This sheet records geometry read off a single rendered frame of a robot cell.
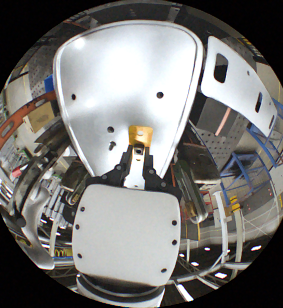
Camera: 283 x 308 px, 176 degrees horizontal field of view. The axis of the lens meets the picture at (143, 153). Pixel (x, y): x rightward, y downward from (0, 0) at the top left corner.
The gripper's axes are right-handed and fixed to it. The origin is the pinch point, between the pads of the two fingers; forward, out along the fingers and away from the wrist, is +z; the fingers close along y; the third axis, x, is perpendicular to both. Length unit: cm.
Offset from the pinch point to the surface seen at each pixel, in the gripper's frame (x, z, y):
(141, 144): 0.9, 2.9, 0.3
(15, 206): 0.3, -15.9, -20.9
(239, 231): -402, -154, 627
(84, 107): 7.0, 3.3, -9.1
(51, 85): 17, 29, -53
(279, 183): -82, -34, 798
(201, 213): -3.8, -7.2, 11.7
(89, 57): 14.4, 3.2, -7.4
